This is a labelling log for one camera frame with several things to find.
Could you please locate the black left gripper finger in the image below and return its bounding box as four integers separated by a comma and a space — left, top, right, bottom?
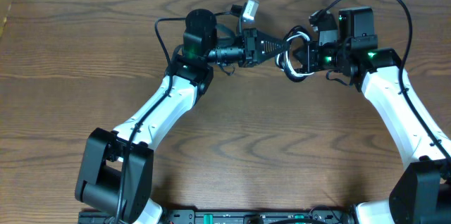
259, 45, 288, 63
257, 30, 288, 49

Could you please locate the white USB cable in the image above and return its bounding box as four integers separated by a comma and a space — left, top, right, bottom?
276, 31, 314, 78

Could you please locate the black USB cable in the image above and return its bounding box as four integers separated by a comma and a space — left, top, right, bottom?
273, 25, 314, 83

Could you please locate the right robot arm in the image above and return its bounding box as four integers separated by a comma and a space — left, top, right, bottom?
295, 7, 450, 223

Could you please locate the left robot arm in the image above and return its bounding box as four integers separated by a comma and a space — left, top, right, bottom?
75, 8, 288, 223

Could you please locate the left camera cable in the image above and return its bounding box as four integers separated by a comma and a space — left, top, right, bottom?
111, 11, 244, 224

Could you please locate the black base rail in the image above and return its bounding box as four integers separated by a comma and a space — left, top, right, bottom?
77, 206, 357, 224

